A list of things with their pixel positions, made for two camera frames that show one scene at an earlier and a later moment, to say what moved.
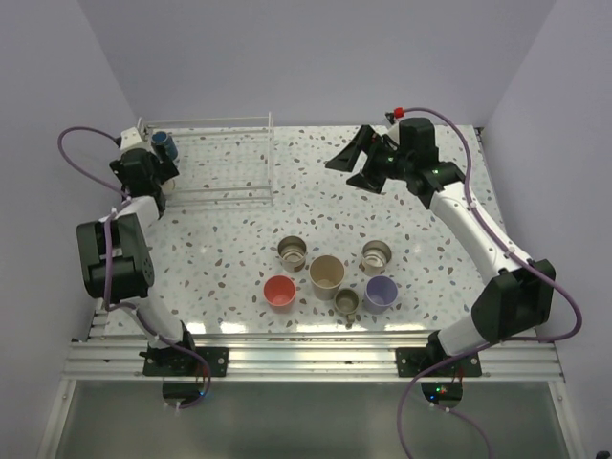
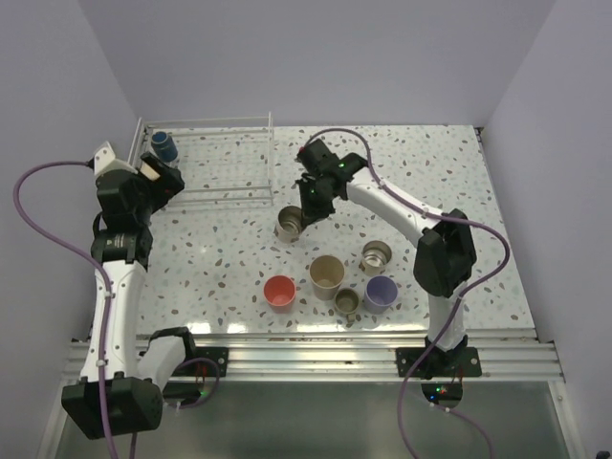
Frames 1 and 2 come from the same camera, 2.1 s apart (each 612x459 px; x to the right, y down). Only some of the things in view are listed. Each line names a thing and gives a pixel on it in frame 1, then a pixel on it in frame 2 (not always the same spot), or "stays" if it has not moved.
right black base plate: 414,361 stays
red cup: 279,293 stays
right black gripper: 347,160 -> 311,212
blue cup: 163,138 stays
